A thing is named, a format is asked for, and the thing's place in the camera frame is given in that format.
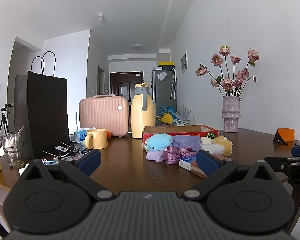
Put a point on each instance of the clear glass cup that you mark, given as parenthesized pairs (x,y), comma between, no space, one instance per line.
(13,148)

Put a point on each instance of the white yellow plush toy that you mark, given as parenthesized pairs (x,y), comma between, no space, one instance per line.
(218,146)

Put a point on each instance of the pink textured vase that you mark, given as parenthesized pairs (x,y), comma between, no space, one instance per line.
(231,113)

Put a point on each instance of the dark brown door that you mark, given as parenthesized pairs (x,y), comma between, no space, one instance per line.
(123,83)

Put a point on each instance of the yellow thermos jug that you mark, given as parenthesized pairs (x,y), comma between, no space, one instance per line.
(142,110)

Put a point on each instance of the purple knit towel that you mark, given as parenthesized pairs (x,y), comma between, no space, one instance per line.
(187,141)

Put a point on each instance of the wall electrical panel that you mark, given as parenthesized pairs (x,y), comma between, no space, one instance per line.
(184,62)

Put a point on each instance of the camera tripod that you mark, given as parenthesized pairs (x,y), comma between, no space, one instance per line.
(4,123)

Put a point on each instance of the orange black stand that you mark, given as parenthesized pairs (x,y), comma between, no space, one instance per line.
(284,135)

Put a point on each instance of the yellow blue toy pile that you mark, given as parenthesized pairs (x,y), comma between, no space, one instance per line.
(168,115)

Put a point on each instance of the light blue fluffy ball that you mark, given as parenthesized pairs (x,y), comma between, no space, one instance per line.
(158,142)

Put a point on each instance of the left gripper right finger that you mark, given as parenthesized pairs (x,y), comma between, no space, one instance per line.
(208,163)

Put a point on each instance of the lilac fluffy cloth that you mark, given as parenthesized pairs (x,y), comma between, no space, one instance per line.
(157,156)

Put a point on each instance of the orange fruit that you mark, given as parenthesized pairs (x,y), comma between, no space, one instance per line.
(108,135)

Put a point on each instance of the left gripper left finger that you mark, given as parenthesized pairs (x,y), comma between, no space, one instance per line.
(89,162)

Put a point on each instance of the pink mini suitcase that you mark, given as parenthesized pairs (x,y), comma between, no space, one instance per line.
(109,112)

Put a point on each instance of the grey refrigerator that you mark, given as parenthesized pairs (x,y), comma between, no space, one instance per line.
(164,84)

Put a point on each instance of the yellow box on fridge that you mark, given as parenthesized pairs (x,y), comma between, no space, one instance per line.
(165,63)

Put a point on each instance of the black paper bag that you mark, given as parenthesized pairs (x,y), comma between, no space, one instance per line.
(40,106)

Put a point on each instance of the dried pink roses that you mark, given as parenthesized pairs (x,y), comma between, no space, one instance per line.
(230,81)

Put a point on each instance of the pink satin scrunchie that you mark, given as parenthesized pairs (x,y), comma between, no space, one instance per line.
(172,155)

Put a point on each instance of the yellow ceramic mug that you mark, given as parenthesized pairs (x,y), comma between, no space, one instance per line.
(96,139)

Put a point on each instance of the red cardboard box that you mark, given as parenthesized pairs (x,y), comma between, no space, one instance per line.
(200,130)

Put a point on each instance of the blue tissue pack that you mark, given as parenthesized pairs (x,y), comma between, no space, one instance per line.
(186,162)

